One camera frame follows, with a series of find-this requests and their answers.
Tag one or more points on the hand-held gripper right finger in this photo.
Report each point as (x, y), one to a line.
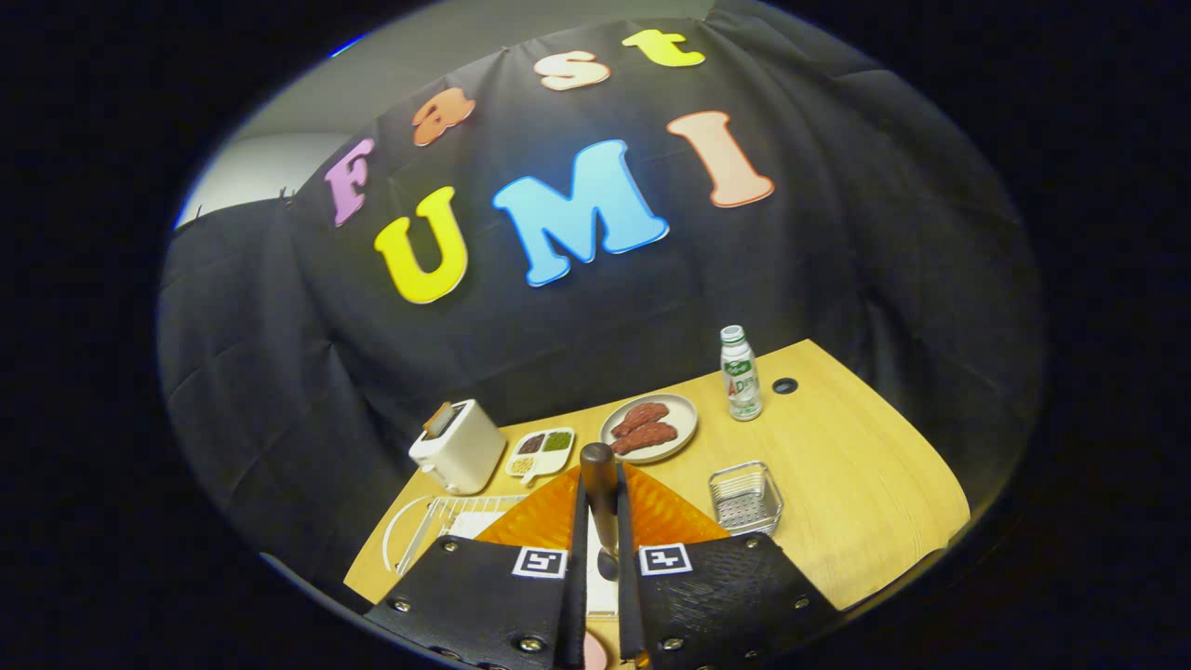
(726, 596)

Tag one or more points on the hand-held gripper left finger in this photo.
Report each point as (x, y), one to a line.
(475, 596)

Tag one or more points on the pink plate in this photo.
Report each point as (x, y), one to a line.
(594, 653)

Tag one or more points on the divided white seed dish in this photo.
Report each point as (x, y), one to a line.
(540, 456)

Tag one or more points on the beige round plate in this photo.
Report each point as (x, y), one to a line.
(679, 414)

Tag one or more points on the white toaster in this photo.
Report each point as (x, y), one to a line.
(465, 451)

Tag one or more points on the brown sausage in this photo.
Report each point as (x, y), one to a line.
(647, 437)
(642, 416)

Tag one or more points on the brown bread slice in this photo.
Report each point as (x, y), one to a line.
(439, 419)

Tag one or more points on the white green drink bottle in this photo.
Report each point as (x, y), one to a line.
(742, 386)

